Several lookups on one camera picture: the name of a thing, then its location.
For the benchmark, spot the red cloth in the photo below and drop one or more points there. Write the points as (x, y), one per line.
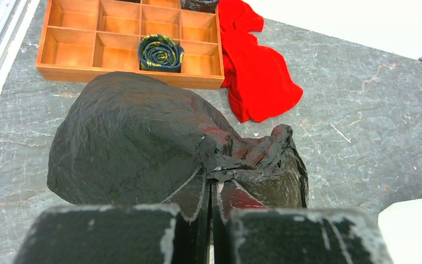
(257, 77)

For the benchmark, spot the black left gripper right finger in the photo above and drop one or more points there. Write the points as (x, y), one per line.
(245, 231)

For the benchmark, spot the white plastic trash bin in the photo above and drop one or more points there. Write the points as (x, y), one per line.
(401, 227)

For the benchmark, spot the black green bag roll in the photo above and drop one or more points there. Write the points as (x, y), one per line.
(160, 53)

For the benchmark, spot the black plastic trash bag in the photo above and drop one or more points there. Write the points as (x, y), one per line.
(132, 139)

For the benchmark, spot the wooden compartment tray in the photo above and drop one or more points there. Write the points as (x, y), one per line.
(83, 39)

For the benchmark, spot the black bag roll right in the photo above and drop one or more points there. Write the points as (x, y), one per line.
(204, 6)

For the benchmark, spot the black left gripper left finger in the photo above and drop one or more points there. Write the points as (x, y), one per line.
(173, 231)

